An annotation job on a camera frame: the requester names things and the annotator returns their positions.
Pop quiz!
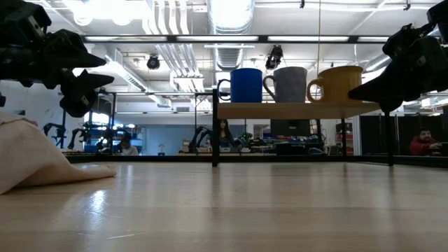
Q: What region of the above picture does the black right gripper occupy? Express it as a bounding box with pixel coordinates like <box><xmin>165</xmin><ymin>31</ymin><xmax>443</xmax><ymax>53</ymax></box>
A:
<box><xmin>348</xmin><ymin>22</ymin><xmax>448</xmax><ymax>113</ymax></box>

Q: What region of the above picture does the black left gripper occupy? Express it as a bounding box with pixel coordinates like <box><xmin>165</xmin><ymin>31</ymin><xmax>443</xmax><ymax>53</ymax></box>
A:
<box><xmin>0</xmin><ymin>0</ymin><xmax>116</xmax><ymax>118</ymax></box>

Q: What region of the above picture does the yellow speckled enamel mug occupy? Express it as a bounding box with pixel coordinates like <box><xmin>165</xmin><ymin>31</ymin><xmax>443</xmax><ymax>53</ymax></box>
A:
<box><xmin>307</xmin><ymin>65</ymin><xmax>365</xmax><ymax>104</ymax></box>

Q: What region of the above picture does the white ribbed ceramic mug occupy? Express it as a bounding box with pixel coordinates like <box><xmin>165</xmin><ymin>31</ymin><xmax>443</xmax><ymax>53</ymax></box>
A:
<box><xmin>262</xmin><ymin>66</ymin><xmax>308</xmax><ymax>104</ymax></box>

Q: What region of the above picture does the blue mug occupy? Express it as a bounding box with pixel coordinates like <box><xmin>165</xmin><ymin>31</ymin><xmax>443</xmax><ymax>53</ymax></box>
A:
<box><xmin>216</xmin><ymin>67</ymin><xmax>263</xmax><ymax>104</ymax></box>

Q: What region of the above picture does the person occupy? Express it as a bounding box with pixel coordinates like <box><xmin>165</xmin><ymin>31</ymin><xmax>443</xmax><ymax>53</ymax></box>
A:
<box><xmin>118</xmin><ymin>138</ymin><xmax>140</xmax><ymax>156</ymax></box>
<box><xmin>217</xmin><ymin>118</ymin><xmax>242</xmax><ymax>153</ymax></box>
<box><xmin>409</xmin><ymin>127</ymin><xmax>444</xmax><ymax>157</ymax></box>

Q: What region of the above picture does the beige cloth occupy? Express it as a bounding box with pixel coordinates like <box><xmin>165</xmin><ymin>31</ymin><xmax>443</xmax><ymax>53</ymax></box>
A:
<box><xmin>0</xmin><ymin>111</ymin><xmax>117</xmax><ymax>195</ymax></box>

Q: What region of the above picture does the black monitor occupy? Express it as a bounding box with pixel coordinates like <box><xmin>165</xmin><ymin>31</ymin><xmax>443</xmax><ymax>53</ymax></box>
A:
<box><xmin>269</xmin><ymin>119</ymin><xmax>312</xmax><ymax>138</ymax></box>

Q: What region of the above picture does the black background station frame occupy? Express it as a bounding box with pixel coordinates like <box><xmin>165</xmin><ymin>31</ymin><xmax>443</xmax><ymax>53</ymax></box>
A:
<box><xmin>57</xmin><ymin>90</ymin><xmax>117</xmax><ymax>150</ymax></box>

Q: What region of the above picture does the black ceiling camera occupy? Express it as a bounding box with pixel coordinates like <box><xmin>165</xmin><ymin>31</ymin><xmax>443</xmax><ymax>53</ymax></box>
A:
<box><xmin>146</xmin><ymin>54</ymin><xmax>161</xmax><ymax>70</ymax></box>
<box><xmin>265</xmin><ymin>44</ymin><xmax>284</xmax><ymax>70</ymax></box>

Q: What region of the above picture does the wooden shelf with black frame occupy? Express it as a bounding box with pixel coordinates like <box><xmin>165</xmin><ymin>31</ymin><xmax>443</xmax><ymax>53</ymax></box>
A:
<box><xmin>211</xmin><ymin>88</ymin><xmax>395</xmax><ymax>168</ymax></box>

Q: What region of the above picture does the black table edge rail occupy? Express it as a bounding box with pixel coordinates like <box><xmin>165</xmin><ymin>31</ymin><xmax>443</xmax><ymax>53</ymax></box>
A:
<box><xmin>64</xmin><ymin>153</ymin><xmax>448</xmax><ymax>168</ymax></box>

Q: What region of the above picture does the black overhead frame bar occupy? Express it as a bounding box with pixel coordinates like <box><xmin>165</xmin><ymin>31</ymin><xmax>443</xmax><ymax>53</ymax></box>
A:
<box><xmin>80</xmin><ymin>34</ymin><xmax>395</xmax><ymax>44</ymax></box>

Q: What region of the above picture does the silver ventilation duct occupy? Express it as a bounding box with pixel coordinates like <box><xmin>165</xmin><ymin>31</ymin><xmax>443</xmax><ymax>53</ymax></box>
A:
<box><xmin>206</xmin><ymin>0</ymin><xmax>256</xmax><ymax>71</ymax></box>

